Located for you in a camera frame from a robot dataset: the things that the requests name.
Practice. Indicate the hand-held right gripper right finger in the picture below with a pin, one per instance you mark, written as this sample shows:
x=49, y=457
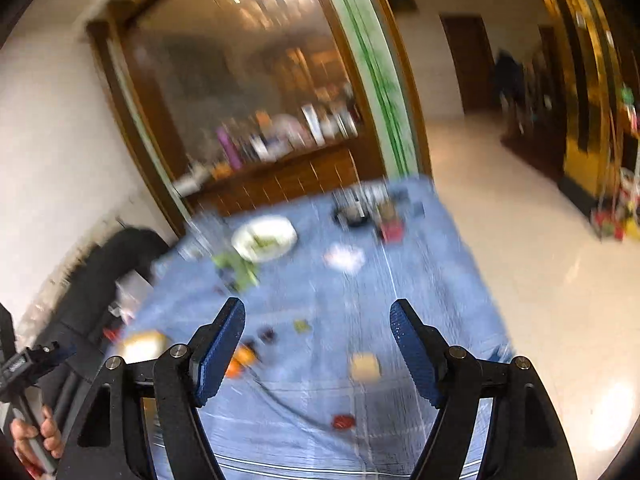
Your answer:
x=415, y=355

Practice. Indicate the red plastic bag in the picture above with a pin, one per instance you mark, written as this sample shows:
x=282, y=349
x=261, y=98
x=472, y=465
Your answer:
x=111, y=334

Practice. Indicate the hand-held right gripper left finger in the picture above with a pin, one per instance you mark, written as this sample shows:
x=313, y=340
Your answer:
x=222, y=352

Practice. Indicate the wooden framed glass partition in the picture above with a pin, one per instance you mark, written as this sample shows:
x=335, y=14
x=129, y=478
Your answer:
x=260, y=75

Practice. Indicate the golden display cabinet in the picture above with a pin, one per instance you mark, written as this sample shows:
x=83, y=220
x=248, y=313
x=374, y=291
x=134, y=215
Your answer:
x=585, y=110

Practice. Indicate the wooden counter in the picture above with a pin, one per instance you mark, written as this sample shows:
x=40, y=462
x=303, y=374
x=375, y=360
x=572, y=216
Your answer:
x=290, y=175

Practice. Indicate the clear white plastic bag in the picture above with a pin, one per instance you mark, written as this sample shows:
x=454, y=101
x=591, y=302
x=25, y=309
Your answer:
x=129, y=300

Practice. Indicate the white crumpled tissue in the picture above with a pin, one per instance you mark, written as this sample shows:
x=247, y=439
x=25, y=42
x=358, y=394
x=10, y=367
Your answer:
x=344, y=257

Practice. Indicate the black leather sofa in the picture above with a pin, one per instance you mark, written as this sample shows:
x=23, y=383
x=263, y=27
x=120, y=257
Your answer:
x=95, y=280

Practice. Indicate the person's left hand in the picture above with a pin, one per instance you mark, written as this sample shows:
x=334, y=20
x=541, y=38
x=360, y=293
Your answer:
x=51, y=435

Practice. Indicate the brown wooden door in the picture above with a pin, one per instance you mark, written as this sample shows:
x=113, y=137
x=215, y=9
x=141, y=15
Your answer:
x=465, y=62

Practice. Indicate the colourful toy pile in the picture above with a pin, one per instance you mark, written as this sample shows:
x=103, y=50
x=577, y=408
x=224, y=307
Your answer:
x=617, y=210

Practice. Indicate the green vegetables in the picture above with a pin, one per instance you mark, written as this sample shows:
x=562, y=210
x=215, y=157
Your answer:
x=235, y=269

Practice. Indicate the white bowl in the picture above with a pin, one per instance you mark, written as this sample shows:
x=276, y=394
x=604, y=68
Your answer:
x=262, y=237

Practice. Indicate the black round pot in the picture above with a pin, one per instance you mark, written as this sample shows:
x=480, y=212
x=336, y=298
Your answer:
x=352, y=212

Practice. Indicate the red box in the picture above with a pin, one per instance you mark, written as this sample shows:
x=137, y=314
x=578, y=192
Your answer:
x=391, y=230

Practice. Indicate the purple bottle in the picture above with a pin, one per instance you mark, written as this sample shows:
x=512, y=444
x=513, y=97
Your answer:
x=228, y=147

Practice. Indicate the yellow foam tray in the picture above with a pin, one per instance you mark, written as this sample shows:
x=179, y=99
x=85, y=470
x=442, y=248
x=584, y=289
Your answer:
x=142, y=346

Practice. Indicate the clear glass pitcher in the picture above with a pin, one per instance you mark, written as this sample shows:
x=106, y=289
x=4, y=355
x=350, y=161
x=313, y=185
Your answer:
x=206, y=234

